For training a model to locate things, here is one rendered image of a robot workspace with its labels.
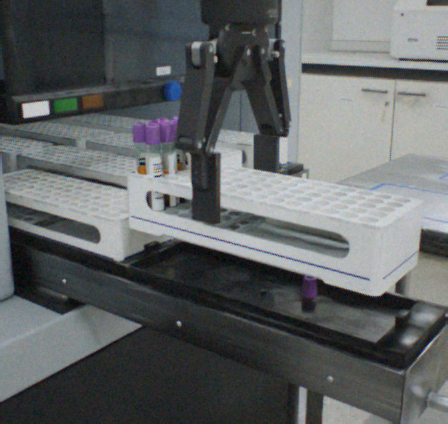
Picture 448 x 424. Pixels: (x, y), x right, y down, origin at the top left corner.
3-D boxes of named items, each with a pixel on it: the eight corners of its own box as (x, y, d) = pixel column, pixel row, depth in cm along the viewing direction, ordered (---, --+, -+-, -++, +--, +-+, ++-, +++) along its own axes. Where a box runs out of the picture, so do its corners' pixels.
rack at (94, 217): (-27, 223, 90) (-32, 181, 88) (31, 207, 97) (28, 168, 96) (119, 271, 73) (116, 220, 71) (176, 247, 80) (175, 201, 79)
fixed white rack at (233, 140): (141, 158, 131) (140, 129, 129) (173, 150, 139) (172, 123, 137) (259, 179, 114) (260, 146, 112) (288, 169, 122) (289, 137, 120)
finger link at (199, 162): (210, 135, 59) (190, 139, 56) (210, 187, 60) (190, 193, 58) (198, 133, 60) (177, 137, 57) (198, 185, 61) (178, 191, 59)
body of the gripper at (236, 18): (246, -22, 54) (245, 86, 57) (296, -17, 61) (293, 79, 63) (180, -19, 59) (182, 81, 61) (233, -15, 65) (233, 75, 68)
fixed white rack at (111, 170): (17, 189, 108) (14, 154, 106) (63, 177, 115) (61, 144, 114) (142, 221, 91) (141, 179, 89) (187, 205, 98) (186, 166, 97)
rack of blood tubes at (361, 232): (126, 226, 70) (124, 172, 68) (184, 206, 77) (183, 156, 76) (377, 297, 53) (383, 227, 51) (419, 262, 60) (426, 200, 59)
